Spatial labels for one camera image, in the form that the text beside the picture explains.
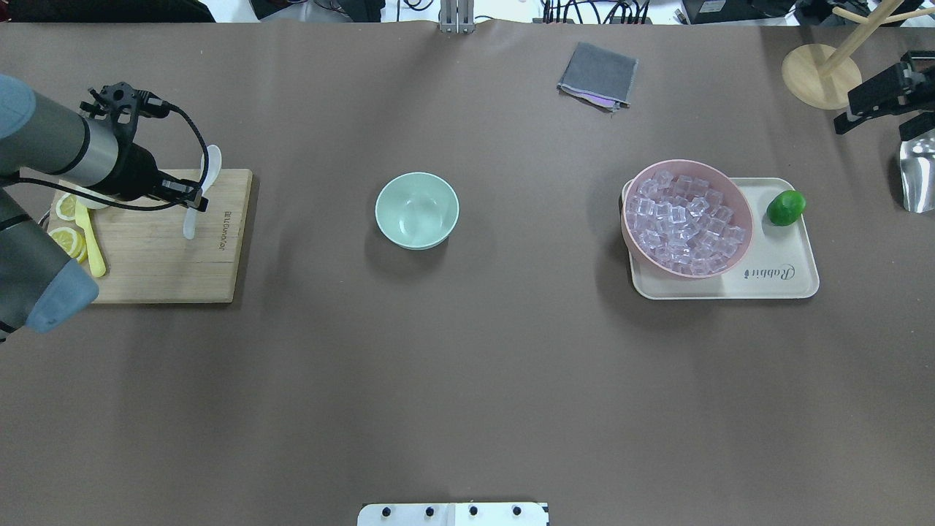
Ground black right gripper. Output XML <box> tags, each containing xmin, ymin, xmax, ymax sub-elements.
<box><xmin>834</xmin><ymin>51</ymin><xmax>934</xmax><ymax>141</ymax></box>

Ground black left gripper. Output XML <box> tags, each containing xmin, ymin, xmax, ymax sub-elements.
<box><xmin>111</xmin><ymin>143</ymin><xmax>208</xmax><ymax>212</ymax></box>

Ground white ceramic spoon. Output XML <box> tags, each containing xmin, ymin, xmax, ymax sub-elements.
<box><xmin>183</xmin><ymin>144</ymin><xmax>223</xmax><ymax>240</ymax></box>

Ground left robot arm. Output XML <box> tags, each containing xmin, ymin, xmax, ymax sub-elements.
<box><xmin>1</xmin><ymin>75</ymin><xmax>208</xmax><ymax>338</ymax></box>

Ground metal ice scoop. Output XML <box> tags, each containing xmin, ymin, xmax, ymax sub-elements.
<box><xmin>898</xmin><ymin>130</ymin><xmax>934</xmax><ymax>213</ymax></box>

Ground mint green bowl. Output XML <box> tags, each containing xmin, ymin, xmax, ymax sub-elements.
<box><xmin>374</xmin><ymin>171</ymin><xmax>460</xmax><ymax>251</ymax></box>

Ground pink bowl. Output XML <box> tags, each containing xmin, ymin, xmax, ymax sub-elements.
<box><xmin>621</xmin><ymin>159</ymin><xmax>755</xmax><ymax>280</ymax></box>

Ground pile of clear ice cubes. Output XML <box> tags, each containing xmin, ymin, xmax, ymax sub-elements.
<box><xmin>625</xmin><ymin>170</ymin><xmax>747</xmax><ymax>276</ymax></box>

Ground bamboo cutting board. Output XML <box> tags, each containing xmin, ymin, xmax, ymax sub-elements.
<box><xmin>89</xmin><ymin>169</ymin><xmax>253</xmax><ymax>304</ymax></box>

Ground wooden mug tree stand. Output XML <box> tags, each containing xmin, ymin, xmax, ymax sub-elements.
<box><xmin>781</xmin><ymin>1</ymin><xmax>934</xmax><ymax>110</ymax></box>

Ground yellow plastic knife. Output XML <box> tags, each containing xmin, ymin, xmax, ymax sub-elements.
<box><xmin>75</xmin><ymin>201</ymin><xmax>107</xmax><ymax>278</ymax></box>

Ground single lemon slice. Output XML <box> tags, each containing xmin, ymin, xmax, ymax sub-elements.
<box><xmin>56</xmin><ymin>193</ymin><xmax>79</xmax><ymax>222</ymax></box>

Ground lemon slice stack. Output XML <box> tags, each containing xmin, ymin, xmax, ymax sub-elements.
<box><xmin>47</xmin><ymin>226</ymin><xmax>88</xmax><ymax>263</ymax></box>

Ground green lime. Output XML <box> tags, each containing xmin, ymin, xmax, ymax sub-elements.
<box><xmin>767</xmin><ymin>190</ymin><xmax>807</xmax><ymax>226</ymax></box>

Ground cream serving tray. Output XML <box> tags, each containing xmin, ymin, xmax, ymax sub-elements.
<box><xmin>629</xmin><ymin>178</ymin><xmax>820</xmax><ymax>300</ymax></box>

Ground purple cloth underneath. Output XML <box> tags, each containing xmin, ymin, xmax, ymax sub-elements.
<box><xmin>574</xmin><ymin>92</ymin><xmax>629</xmax><ymax>113</ymax></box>

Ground grey folded cloth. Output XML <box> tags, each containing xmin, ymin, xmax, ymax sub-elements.
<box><xmin>557</xmin><ymin>41</ymin><xmax>640</xmax><ymax>103</ymax></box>

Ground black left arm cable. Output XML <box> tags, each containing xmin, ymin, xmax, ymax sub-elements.
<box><xmin>15</xmin><ymin>106</ymin><xmax>211</xmax><ymax>213</ymax></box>

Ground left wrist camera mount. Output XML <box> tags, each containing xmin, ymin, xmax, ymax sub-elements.
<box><xmin>80</xmin><ymin>81</ymin><xmax>170</xmax><ymax>142</ymax></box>

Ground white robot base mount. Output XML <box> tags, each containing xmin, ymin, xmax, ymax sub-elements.
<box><xmin>356</xmin><ymin>500</ymin><xmax>550</xmax><ymax>525</ymax></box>

